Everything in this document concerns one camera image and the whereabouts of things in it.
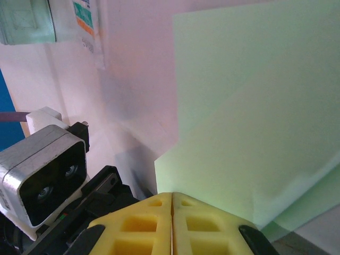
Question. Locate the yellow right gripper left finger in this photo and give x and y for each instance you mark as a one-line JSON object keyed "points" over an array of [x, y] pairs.
{"points": [[140, 228]]}

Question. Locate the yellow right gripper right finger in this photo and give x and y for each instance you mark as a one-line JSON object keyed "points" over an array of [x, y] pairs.
{"points": [[207, 228]]}

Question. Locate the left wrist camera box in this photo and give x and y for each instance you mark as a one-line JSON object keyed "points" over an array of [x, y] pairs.
{"points": [[45, 164]]}

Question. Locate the small printed sachet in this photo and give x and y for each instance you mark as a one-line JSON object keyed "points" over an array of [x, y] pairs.
{"points": [[86, 21]]}

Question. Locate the mint green zip pouch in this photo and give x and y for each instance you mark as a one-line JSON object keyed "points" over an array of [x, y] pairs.
{"points": [[24, 24]]}

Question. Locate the light green paper sheet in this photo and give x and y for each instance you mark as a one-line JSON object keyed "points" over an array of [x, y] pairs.
{"points": [[252, 106]]}

